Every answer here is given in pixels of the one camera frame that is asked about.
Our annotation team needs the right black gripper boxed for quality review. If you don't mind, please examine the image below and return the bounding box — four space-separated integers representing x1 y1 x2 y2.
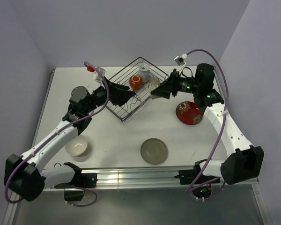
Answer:
151 68 200 99

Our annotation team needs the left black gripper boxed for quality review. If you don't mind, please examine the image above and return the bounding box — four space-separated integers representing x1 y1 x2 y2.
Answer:
83 76 135 114

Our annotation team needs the small brown speckled cup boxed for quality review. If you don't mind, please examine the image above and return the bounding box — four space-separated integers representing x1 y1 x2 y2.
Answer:
148 76 160 99

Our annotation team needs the orange black patterned cup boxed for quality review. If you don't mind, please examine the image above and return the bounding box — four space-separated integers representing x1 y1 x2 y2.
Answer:
129 75 143 91

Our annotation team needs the light blue ceramic mug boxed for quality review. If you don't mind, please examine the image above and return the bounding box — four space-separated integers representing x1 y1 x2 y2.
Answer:
137 63 151 83

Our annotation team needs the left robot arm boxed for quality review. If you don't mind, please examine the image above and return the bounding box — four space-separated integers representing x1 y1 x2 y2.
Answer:
4 78 135 203

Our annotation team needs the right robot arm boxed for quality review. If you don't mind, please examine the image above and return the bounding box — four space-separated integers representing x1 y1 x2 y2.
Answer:
151 63 264 185

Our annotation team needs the red floral plate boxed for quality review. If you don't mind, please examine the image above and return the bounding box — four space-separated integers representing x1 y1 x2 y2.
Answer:
175 101 203 125

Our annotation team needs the grey stoneware saucer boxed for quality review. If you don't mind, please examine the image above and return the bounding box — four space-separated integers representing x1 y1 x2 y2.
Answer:
140 138 168 165

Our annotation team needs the white ceramic bowl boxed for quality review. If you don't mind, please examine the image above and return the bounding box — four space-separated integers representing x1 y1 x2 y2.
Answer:
65 135 88 156

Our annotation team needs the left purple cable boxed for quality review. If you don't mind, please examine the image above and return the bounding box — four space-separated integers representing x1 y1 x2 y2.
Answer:
4 60 112 207

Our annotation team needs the purple cable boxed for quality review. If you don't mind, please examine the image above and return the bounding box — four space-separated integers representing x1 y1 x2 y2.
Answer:
4 60 112 207
185 49 229 200

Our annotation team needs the dark wire dish rack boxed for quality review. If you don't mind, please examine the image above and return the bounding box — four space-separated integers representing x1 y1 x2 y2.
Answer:
106 57 169 122

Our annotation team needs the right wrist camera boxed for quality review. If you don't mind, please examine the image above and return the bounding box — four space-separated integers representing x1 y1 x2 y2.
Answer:
174 53 188 72

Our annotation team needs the aluminium extrusion rail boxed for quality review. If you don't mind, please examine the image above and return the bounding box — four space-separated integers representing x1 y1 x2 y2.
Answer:
42 166 259 193

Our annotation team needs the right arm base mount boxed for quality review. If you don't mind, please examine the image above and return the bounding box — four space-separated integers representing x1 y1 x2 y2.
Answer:
174 168 222 197

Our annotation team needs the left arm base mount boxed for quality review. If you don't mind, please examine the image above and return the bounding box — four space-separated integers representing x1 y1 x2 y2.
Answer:
54 173 98 204

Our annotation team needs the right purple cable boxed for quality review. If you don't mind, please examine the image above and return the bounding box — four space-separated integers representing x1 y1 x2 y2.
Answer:
185 49 229 200

